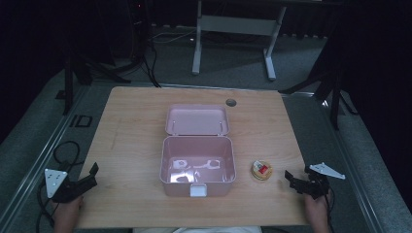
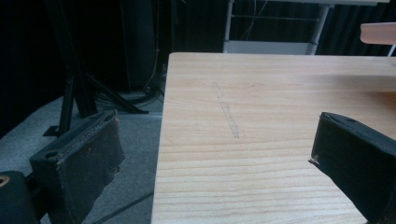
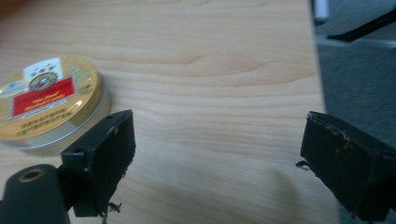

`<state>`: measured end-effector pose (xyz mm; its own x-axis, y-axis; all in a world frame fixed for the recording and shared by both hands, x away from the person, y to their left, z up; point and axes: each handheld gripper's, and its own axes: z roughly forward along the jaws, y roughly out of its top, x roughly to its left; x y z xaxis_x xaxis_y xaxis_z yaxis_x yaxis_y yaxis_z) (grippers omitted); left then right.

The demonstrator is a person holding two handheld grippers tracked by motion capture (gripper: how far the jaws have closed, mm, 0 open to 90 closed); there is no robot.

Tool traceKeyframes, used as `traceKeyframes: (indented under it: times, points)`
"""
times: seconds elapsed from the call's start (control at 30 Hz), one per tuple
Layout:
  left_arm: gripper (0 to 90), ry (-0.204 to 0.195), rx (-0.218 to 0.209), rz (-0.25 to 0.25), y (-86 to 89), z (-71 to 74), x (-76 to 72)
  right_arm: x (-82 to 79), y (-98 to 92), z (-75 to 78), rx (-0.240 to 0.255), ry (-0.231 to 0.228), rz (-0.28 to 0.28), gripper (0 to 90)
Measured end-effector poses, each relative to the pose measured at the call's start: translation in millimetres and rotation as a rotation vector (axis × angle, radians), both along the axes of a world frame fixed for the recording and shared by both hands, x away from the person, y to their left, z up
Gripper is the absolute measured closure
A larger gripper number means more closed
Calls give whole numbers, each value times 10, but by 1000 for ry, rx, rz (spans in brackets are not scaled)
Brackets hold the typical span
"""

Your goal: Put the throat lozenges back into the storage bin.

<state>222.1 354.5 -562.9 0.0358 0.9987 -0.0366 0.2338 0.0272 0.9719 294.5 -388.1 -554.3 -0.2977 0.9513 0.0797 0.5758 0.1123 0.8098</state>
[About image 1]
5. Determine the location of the person's right hand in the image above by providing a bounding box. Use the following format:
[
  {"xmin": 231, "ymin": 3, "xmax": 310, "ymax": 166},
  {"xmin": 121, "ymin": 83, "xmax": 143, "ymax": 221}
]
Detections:
[{"xmin": 303, "ymin": 189, "xmax": 332, "ymax": 233}]

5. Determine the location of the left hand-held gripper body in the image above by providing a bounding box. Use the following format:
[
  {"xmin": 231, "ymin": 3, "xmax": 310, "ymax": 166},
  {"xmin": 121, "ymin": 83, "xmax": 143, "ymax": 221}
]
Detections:
[{"xmin": 44, "ymin": 168, "xmax": 98, "ymax": 204}]

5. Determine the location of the round yellow tin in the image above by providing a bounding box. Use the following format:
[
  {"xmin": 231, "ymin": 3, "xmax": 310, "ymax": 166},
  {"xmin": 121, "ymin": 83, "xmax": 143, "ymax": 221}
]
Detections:
[{"xmin": 251, "ymin": 159, "xmax": 274, "ymax": 182}]

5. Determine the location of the person's left hand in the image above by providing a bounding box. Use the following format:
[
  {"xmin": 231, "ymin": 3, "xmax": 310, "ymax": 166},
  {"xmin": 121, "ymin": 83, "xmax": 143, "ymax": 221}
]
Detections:
[{"xmin": 51, "ymin": 195, "xmax": 85, "ymax": 233}]

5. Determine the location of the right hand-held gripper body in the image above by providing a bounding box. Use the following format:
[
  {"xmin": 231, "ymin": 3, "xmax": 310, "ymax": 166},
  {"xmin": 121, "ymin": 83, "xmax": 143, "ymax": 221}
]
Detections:
[{"xmin": 293, "ymin": 161, "xmax": 346, "ymax": 200}]

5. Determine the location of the black cable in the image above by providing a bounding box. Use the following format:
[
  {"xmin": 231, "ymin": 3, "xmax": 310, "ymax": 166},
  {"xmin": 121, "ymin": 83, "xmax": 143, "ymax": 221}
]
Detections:
[
  {"xmin": 36, "ymin": 140, "xmax": 86, "ymax": 233},
  {"xmin": 140, "ymin": 38, "xmax": 162, "ymax": 88},
  {"xmin": 324, "ymin": 190, "xmax": 336, "ymax": 233}
]

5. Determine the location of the white desk frame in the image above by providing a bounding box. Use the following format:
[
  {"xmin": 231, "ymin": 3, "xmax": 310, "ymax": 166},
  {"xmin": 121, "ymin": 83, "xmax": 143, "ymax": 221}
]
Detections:
[{"xmin": 191, "ymin": 0, "xmax": 288, "ymax": 82}]

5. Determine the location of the pink storage box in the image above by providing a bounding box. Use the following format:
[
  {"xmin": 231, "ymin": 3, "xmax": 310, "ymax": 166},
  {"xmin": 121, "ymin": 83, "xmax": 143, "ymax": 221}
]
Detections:
[{"xmin": 158, "ymin": 103, "xmax": 237, "ymax": 198}]

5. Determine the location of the black metal stand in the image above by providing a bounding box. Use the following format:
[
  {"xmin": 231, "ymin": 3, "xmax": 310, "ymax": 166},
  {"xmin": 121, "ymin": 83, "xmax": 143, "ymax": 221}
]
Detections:
[
  {"xmin": 278, "ymin": 38, "xmax": 359, "ymax": 131},
  {"xmin": 54, "ymin": 18, "xmax": 154, "ymax": 117}
]

